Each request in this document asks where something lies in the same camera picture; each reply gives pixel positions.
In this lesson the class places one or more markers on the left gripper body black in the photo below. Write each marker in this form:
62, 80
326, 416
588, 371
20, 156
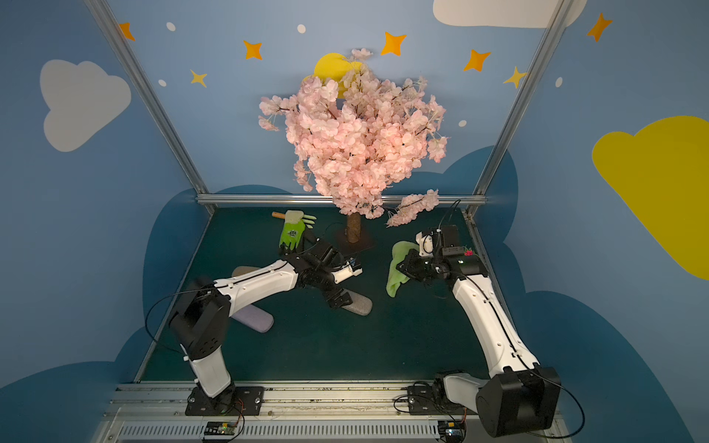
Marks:
330, 275

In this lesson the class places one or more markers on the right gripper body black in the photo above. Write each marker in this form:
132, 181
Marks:
414, 266

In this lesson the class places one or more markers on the grey eyeglass case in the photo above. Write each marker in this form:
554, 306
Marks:
357, 304

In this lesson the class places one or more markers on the purple eyeglass case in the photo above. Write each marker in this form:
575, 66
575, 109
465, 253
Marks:
254, 318

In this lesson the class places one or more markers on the tan eyeglass case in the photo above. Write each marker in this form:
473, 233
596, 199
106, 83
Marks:
242, 270

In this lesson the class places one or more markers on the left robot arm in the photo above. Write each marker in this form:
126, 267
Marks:
200, 317

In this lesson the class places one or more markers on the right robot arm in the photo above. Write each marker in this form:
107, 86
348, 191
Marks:
519, 396

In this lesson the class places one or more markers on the green black work glove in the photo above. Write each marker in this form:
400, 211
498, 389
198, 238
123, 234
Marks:
292, 236

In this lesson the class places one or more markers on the pink cherry blossom tree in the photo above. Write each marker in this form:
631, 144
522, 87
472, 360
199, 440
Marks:
356, 135

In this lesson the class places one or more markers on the right controller board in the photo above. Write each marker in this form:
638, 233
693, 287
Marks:
451, 432

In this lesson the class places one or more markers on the controller board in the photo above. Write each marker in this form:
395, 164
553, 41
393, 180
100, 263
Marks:
220, 430
451, 432

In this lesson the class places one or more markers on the left controller board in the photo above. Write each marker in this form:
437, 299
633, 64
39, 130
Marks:
220, 430

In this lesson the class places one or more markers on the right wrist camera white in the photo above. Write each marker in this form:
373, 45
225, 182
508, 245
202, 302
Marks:
425, 244

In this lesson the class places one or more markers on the brown tree base plate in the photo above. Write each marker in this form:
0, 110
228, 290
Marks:
349, 249

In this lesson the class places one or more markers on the right aluminium frame post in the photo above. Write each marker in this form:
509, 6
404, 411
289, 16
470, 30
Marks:
545, 51

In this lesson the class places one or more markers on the aluminium frame post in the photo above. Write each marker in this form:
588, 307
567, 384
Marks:
106, 21
545, 51

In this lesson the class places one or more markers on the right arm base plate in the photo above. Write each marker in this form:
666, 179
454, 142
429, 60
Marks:
423, 399

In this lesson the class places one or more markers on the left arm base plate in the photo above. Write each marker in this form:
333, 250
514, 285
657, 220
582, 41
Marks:
232, 401

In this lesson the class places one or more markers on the left aluminium frame post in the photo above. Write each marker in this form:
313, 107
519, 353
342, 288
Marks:
106, 21

